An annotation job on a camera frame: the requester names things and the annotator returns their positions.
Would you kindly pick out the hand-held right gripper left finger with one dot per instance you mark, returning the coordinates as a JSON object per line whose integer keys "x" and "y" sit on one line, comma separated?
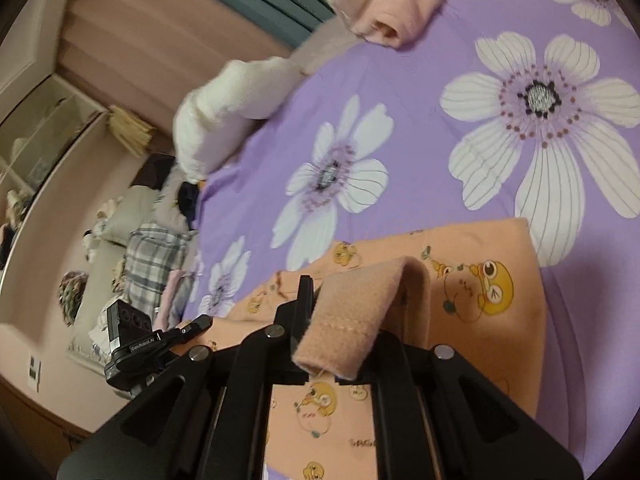
{"x": 280, "y": 332}

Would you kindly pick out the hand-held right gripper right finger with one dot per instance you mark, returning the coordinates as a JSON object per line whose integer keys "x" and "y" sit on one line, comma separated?
{"x": 400, "y": 370}

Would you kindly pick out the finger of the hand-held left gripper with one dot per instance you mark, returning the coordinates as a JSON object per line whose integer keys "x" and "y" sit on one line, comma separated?
{"x": 192, "y": 327}

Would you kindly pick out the orange cartoon print shirt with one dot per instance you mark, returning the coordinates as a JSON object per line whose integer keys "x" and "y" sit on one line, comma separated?
{"x": 475, "y": 360}

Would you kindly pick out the light pink garment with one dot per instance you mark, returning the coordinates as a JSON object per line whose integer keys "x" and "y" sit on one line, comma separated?
{"x": 167, "y": 300}

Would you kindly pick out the grey plaid blanket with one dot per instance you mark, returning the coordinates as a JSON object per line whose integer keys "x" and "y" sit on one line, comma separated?
{"x": 155, "y": 265}

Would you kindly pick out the black and white plush toy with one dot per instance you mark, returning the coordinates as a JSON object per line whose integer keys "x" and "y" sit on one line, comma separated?
{"x": 91, "y": 244}

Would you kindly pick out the plain grey pillow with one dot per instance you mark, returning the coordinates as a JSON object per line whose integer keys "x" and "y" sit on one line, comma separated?
{"x": 170, "y": 210}

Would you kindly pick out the navy dark cloth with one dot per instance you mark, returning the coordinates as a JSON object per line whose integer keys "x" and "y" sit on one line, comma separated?
{"x": 190, "y": 202}

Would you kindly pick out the beige pillow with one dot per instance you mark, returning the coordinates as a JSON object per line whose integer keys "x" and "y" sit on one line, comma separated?
{"x": 130, "y": 215}

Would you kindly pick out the dark brown cloth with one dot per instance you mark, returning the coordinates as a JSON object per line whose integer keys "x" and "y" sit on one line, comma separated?
{"x": 155, "y": 170}

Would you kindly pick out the purple floral bedsheet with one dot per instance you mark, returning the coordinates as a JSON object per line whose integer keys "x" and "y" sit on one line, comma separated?
{"x": 425, "y": 160}

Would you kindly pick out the white folded garment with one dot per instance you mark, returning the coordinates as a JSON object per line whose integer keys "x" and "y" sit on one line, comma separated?
{"x": 225, "y": 110}

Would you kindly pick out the beige headboard shelf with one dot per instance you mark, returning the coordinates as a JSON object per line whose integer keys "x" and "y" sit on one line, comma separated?
{"x": 45, "y": 130}

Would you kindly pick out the beige curtain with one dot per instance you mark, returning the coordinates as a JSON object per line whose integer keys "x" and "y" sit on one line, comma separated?
{"x": 150, "y": 50}

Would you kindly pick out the grey bed cover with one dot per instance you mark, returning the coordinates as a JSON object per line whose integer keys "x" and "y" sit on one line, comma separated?
{"x": 325, "y": 45}

